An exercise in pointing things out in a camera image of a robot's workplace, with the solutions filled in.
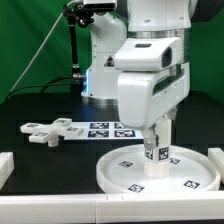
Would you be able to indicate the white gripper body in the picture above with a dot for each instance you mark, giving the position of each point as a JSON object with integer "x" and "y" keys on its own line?
{"x": 138, "y": 107}

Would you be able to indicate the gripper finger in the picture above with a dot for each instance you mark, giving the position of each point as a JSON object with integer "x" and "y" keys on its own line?
{"x": 150, "y": 138}

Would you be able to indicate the white round table top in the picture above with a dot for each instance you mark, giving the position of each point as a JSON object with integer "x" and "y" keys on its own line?
{"x": 131, "y": 169}

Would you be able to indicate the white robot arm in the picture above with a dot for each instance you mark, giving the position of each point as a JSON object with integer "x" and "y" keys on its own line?
{"x": 117, "y": 20}

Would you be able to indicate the white marker sheet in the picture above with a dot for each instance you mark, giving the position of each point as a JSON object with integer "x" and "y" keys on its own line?
{"x": 105, "y": 130}

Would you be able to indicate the white right block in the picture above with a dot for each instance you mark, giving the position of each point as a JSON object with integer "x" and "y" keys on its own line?
{"x": 216, "y": 155}

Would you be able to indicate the white block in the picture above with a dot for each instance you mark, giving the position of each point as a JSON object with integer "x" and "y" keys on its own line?
{"x": 216, "y": 155}
{"x": 6, "y": 167}

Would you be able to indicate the white cross-shaped table base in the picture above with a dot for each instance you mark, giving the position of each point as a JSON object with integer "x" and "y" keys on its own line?
{"x": 50, "y": 133}

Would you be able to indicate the white left block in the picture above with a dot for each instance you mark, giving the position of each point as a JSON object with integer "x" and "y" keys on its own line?
{"x": 6, "y": 167}

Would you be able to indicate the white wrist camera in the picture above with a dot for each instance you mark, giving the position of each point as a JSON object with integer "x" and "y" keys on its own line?
{"x": 148, "y": 54}

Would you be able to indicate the white front rail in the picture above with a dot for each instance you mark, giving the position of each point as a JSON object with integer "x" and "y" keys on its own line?
{"x": 111, "y": 208}

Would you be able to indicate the black camera stand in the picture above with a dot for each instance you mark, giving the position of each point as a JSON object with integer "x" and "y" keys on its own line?
{"x": 77, "y": 15}

